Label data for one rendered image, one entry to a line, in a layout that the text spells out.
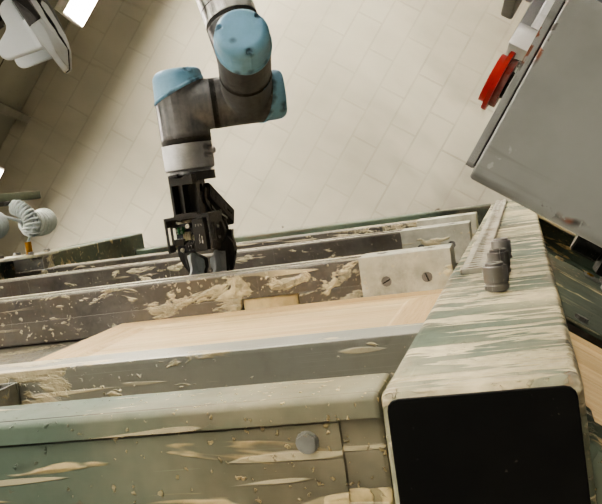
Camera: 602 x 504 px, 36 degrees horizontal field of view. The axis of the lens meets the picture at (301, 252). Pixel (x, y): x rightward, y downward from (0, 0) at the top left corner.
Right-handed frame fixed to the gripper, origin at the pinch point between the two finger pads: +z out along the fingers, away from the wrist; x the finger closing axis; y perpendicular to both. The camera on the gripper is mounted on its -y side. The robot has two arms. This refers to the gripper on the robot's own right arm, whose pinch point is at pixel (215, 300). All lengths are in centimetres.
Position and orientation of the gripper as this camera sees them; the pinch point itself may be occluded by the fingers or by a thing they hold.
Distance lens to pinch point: 142.5
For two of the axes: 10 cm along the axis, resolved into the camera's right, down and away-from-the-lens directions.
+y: -2.3, 1.2, -9.7
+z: 1.4, 9.9, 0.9
